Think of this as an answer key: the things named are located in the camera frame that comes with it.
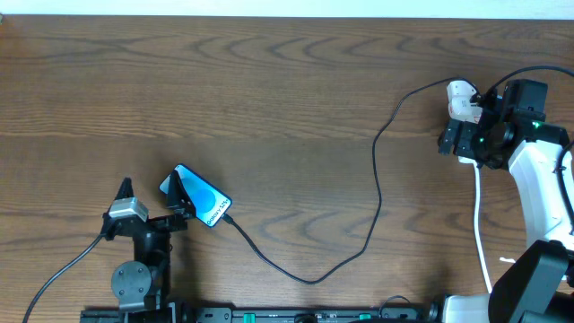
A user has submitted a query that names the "black USB charging cable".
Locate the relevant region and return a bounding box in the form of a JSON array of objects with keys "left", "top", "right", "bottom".
[{"left": 222, "top": 75, "right": 482, "bottom": 285}]

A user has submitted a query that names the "blue Galaxy smartphone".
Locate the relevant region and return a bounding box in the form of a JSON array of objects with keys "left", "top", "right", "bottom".
[{"left": 159, "top": 163, "right": 232, "bottom": 228}]

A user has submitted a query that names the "small white paper scrap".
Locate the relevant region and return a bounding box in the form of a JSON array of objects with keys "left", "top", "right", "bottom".
[{"left": 499, "top": 257, "right": 516, "bottom": 264}]

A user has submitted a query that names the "white power strip cord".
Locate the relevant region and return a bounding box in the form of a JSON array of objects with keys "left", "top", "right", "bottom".
[{"left": 472, "top": 161, "right": 494, "bottom": 295}]

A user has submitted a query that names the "white power strip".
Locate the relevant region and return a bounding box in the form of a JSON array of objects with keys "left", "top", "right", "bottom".
[{"left": 446, "top": 79, "right": 485, "bottom": 165}]

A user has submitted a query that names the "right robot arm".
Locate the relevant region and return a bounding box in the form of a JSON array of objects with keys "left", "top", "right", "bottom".
[{"left": 432, "top": 79, "right": 573, "bottom": 322}]

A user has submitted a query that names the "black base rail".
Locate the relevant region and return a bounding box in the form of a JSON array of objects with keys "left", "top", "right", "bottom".
[{"left": 79, "top": 307, "right": 425, "bottom": 323}]

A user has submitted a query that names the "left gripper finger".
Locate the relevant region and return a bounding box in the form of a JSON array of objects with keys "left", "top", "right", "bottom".
[
  {"left": 115, "top": 177, "right": 135, "bottom": 200},
  {"left": 166, "top": 170, "right": 196, "bottom": 218}
]

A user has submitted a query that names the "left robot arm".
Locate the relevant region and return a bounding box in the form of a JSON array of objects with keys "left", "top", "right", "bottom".
[{"left": 100, "top": 171, "right": 196, "bottom": 323}]

